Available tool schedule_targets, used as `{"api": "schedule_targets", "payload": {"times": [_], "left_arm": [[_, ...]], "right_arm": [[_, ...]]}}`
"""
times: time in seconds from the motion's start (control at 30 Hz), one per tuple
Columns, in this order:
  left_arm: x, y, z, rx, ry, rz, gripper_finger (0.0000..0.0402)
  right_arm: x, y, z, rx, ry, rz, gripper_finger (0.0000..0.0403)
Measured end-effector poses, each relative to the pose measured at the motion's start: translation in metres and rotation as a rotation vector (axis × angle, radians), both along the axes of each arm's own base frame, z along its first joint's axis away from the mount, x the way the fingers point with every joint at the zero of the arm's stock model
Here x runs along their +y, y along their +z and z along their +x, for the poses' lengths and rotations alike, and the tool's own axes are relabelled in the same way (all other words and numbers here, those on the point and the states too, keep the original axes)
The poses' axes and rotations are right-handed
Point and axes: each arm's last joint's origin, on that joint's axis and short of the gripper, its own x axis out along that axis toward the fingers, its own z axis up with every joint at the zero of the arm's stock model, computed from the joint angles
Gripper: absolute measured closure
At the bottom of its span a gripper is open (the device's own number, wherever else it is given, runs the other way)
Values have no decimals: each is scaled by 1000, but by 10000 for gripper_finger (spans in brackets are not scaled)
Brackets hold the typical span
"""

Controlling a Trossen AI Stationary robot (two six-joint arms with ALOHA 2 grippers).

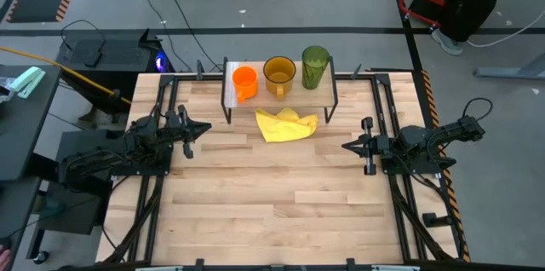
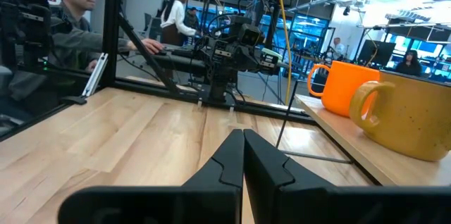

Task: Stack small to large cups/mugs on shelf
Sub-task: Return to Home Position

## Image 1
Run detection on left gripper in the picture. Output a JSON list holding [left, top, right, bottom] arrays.
[[164, 104, 213, 160]]

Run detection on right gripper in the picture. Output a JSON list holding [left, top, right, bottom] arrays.
[[341, 116, 391, 176]]

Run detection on orange plastic cup with handle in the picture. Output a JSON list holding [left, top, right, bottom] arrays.
[[232, 66, 260, 104]]

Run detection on green faceted glass tumbler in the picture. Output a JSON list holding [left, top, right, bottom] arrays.
[[301, 45, 331, 90]]

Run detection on amber yellow mug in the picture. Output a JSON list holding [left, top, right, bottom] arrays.
[[262, 55, 297, 101]]

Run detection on wooden shelf with black legs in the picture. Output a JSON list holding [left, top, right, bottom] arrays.
[[220, 55, 340, 125]]

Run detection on yellow cloth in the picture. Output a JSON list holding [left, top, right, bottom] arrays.
[[254, 107, 319, 144]]

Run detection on black computer tower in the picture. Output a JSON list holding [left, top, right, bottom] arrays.
[[56, 27, 175, 114]]

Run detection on orange black striped edge strip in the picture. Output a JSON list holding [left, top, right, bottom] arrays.
[[421, 70, 472, 263]]

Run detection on black storage box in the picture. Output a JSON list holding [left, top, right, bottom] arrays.
[[37, 181, 107, 236]]

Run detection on grey metal table foot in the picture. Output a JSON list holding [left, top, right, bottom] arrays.
[[473, 53, 545, 80]]

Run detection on black side desk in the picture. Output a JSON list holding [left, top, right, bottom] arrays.
[[0, 64, 63, 271]]

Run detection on mint green stapler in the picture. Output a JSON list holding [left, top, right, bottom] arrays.
[[9, 66, 47, 100]]

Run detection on person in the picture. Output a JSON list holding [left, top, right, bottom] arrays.
[[421, 0, 521, 56]]

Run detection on clear plastic bag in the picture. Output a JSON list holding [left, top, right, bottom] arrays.
[[0, 77, 18, 104]]

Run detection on person's hand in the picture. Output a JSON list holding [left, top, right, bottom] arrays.
[[0, 245, 12, 271]]

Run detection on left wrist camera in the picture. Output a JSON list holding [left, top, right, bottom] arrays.
[[129, 113, 162, 138]]

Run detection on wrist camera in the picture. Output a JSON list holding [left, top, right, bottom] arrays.
[[129, 113, 162, 138], [398, 124, 429, 151]]

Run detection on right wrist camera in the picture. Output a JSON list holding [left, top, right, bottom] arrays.
[[398, 124, 429, 151]]

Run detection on black metal rig frame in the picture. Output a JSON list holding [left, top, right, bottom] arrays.
[[101, 72, 465, 263]]

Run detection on black knob handle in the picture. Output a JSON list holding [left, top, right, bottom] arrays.
[[422, 212, 452, 228]]

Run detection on long black floor cable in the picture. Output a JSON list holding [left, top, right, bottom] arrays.
[[157, 0, 222, 72]]

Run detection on yellow cable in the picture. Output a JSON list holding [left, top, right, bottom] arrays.
[[0, 45, 133, 106]]

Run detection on black adapter with cable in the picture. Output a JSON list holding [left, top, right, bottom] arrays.
[[60, 19, 106, 67]]

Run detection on white floor cable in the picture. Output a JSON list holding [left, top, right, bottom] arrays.
[[465, 6, 545, 49]]

